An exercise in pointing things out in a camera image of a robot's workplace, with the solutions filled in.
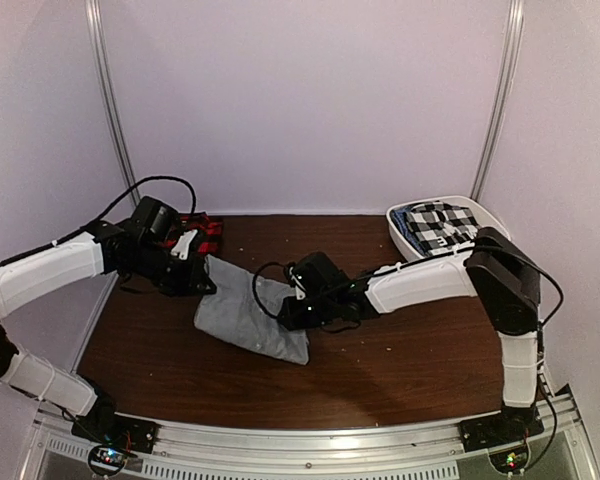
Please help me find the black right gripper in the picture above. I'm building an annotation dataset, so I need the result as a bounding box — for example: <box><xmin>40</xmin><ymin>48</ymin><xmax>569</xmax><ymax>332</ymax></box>
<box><xmin>277</xmin><ymin>293</ymin><xmax>339</xmax><ymax>332</ymax></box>

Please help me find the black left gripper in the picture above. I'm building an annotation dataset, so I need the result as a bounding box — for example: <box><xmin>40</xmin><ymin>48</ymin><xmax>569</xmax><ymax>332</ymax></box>
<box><xmin>125</xmin><ymin>241</ymin><xmax>216</xmax><ymax>298</ymax></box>

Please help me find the red black plaid shirt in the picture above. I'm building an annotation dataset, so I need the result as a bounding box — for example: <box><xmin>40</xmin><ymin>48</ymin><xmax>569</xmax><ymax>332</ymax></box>
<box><xmin>161</xmin><ymin>212</ymin><xmax>224</xmax><ymax>257</ymax></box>

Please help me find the grey long sleeve shirt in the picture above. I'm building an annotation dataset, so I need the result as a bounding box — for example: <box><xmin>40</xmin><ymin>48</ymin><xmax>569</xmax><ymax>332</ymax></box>
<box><xmin>194</xmin><ymin>256</ymin><xmax>309</xmax><ymax>365</ymax></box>

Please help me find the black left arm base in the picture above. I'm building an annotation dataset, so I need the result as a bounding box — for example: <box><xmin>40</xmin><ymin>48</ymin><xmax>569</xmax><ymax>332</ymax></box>
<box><xmin>62</xmin><ymin>412</ymin><xmax>159</xmax><ymax>478</ymax></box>

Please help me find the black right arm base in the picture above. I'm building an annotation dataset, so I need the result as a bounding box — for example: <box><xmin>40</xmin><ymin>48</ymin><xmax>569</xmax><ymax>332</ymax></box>
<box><xmin>459</xmin><ymin>401</ymin><xmax>544</xmax><ymax>475</ymax></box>

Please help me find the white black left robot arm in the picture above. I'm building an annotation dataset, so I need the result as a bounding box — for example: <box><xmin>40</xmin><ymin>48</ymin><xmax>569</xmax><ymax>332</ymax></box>
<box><xmin>0</xmin><ymin>196</ymin><xmax>216</xmax><ymax>444</ymax></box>

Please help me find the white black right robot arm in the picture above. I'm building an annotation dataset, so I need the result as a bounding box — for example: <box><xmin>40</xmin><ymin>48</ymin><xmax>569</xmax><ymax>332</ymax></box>
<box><xmin>276</xmin><ymin>227</ymin><xmax>541</xmax><ymax>442</ymax></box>

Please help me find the blue plaid shirt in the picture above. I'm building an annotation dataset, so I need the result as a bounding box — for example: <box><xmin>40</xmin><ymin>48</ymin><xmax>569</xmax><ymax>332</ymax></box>
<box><xmin>389</xmin><ymin>204</ymin><xmax>425</xmax><ymax>256</ymax></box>

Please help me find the white laundry basket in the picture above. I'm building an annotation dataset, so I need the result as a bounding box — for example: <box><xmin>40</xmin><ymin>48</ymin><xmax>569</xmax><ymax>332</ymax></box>
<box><xmin>386</xmin><ymin>195</ymin><xmax>511</xmax><ymax>261</ymax></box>

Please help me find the black white checked shirt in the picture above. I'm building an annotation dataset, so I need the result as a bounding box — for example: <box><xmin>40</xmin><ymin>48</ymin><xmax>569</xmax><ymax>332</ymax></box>
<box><xmin>403</xmin><ymin>201</ymin><xmax>481</xmax><ymax>256</ymax></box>

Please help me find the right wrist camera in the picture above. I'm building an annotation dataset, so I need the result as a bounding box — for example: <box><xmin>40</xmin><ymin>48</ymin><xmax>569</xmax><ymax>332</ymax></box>
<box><xmin>286</xmin><ymin>266</ymin><xmax>306</xmax><ymax>300</ymax></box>

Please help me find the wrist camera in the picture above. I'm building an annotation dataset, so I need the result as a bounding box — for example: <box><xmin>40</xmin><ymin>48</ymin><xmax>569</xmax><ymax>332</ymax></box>
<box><xmin>170</xmin><ymin>229</ymin><xmax>198</xmax><ymax>261</ymax></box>
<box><xmin>286</xmin><ymin>266</ymin><xmax>306</xmax><ymax>300</ymax></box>

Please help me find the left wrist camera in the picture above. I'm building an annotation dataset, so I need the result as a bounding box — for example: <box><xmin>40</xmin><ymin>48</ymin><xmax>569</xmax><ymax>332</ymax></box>
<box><xmin>170</xmin><ymin>229</ymin><xmax>198</xmax><ymax>261</ymax></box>

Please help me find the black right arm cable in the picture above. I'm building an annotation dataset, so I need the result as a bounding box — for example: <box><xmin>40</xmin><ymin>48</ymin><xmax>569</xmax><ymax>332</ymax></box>
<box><xmin>251</xmin><ymin>260</ymin><xmax>299</xmax><ymax>321</ymax></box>

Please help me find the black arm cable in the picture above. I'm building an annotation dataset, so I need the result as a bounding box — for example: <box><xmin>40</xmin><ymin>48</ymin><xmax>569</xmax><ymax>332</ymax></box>
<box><xmin>0</xmin><ymin>175</ymin><xmax>198</xmax><ymax>276</ymax></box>
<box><xmin>251</xmin><ymin>260</ymin><xmax>299</xmax><ymax>321</ymax></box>

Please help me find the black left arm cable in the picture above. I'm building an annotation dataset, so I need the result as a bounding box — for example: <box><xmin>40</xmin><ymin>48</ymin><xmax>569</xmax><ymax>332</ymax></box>
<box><xmin>0</xmin><ymin>175</ymin><xmax>198</xmax><ymax>276</ymax></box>

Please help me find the aluminium front rail frame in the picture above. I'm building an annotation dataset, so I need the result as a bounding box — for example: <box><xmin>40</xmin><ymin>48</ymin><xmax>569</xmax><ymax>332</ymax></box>
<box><xmin>15</xmin><ymin>394</ymin><xmax>600</xmax><ymax>479</ymax></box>

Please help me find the left aluminium corner post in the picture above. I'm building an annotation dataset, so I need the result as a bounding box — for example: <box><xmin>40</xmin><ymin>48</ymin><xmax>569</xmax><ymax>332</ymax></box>
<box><xmin>84</xmin><ymin>0</ymin><xmax>136</xmax><ymax>188</ymax></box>

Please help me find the aluminium corner post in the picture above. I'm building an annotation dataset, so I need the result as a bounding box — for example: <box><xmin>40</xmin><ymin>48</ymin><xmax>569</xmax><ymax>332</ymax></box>
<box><xmin>470</xmin><ymin>0</ymin><xmax>525</xmax><ymax>202</ymax></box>
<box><xmin>84</xmin><ymin>0</ymin><xmax>136</xmax><ymax>188</ymax></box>

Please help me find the right aluminium corner post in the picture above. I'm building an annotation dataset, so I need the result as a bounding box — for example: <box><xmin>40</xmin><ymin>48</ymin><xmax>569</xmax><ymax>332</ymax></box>
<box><xmin>470</xmin><ymin>0</ymin><xmax>525</xmax><ymax>202</ymax></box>

